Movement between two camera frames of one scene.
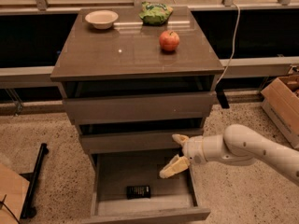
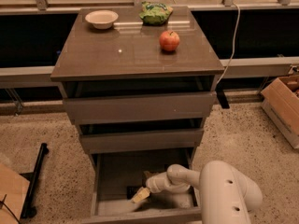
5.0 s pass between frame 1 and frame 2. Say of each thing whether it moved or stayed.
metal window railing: stayed
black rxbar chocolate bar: stayed
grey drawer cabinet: stayed
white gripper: moved
